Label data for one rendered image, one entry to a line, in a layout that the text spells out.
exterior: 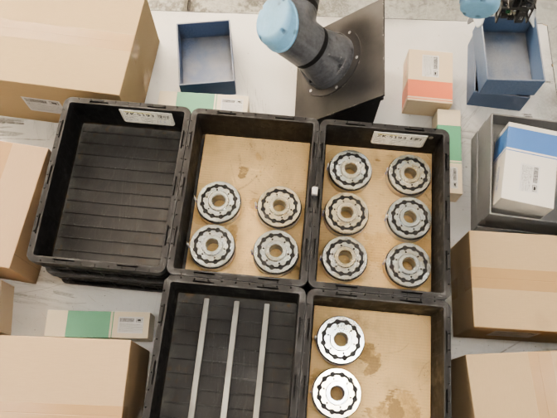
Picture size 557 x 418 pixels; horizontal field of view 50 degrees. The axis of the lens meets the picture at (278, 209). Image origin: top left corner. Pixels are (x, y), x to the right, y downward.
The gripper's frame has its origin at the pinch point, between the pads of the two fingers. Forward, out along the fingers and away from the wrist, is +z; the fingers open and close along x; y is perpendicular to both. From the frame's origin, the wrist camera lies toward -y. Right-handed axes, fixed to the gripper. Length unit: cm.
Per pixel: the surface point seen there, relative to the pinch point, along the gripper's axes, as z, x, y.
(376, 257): 9, -29, 59
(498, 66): 17.4, 4.4, 1.5
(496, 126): 14.1, 1.8, 21.4
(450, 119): 17.6, -9.0, 17.8
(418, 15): 95, -4, -75
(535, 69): 15.5, 13.2, 3.5
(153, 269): -6, -77, 67
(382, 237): 9, -28, 54
